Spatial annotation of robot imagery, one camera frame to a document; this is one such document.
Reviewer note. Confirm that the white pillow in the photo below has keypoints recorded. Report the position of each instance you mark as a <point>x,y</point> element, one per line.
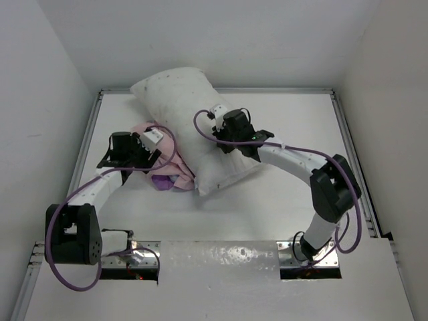
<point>172,98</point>

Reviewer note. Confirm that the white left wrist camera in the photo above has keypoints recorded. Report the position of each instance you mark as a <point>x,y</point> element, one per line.
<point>151,138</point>

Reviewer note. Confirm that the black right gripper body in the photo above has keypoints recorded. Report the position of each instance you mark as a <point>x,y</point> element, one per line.
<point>225,134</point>

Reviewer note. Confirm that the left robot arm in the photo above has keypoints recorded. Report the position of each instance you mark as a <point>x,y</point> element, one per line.
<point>76,236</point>

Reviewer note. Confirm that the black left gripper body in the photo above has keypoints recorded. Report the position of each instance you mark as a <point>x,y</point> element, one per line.
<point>140,157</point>

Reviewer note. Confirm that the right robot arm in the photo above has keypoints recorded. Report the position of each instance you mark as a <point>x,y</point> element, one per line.
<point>333,186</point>

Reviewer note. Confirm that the white front cover board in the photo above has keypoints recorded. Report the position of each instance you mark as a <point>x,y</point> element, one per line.
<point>234,281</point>

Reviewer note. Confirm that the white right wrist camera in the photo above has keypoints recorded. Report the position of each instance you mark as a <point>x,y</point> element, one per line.
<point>217,113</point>

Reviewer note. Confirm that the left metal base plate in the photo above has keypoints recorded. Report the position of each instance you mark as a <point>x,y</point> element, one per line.
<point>140,254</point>

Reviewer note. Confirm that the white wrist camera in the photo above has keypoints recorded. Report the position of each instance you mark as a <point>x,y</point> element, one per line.
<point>217,113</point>
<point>151,138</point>

